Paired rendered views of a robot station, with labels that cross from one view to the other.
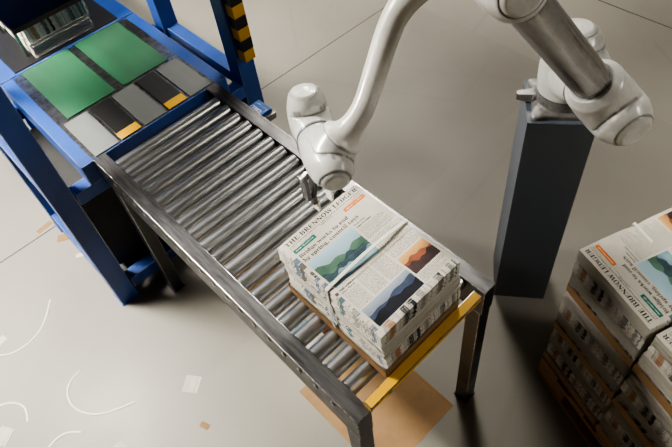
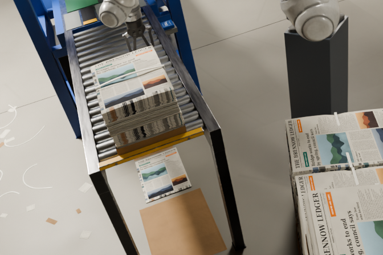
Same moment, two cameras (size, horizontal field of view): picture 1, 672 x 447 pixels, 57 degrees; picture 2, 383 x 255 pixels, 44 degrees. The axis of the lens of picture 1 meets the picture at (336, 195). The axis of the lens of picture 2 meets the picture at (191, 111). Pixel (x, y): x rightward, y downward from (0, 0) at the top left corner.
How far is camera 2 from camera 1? 1.16 m
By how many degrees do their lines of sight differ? 24
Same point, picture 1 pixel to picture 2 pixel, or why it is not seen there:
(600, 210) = not seen: outside the picture
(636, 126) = (313, 22)
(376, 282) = (122, 89)
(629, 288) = (299, 146)
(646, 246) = (332, 126)
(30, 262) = (46, 105)
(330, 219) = (125, 58)
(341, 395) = (92, 159)
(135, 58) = not seen: outside the picture
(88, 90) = (86, 1)
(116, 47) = not seen: outside the picture
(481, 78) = (375, 56)
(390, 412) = (184, 239)
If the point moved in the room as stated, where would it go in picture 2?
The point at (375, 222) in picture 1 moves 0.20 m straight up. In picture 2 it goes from (146, 63) to (134, 20)
